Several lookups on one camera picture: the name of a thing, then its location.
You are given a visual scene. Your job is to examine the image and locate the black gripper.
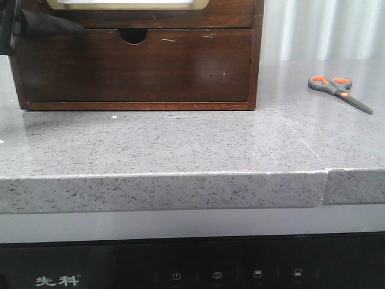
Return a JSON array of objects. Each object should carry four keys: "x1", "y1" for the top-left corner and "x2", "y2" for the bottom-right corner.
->
[{"x1": 1, "y1": 0, "x2": 85, "y2": 56}]

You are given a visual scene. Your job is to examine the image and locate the white gold drawer handle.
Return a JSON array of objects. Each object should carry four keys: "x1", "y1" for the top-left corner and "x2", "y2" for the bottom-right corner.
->
[{"x1": 48, "y1": 0, "x2": 209, "y2": 11}]

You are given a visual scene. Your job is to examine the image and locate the grey orange scissors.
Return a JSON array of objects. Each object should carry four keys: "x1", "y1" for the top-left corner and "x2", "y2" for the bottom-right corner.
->
[{"x1": 307, "y1": 75, "x2": 373, "y2": 114}]

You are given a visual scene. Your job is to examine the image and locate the wooden drawer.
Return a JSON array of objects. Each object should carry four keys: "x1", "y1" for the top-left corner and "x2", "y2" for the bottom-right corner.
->
[
  {"x1": 13, "y1": 29, "x2": 252, "y2": 102},
  {"x1": 20, "y1": 1, "x2": 264, "y2": 28}
]

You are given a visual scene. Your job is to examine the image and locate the dark wooden drawer cabinet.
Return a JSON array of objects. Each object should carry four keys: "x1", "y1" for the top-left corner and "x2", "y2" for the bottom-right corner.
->
[{"x1": 6, "y1": 14, "x2": 263, "y2": 111}]

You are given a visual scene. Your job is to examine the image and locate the white pleated curtain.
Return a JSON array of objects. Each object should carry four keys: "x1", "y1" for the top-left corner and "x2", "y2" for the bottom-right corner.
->
[{"x1": 261, "y1": 1, "x2": 384, "y2": 63}]

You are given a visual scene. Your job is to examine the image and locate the black appliance control panel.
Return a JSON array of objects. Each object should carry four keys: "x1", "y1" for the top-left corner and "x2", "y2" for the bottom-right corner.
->
[{"x1": 1, "y1": 232, "x2": 384, "y2": 288}]

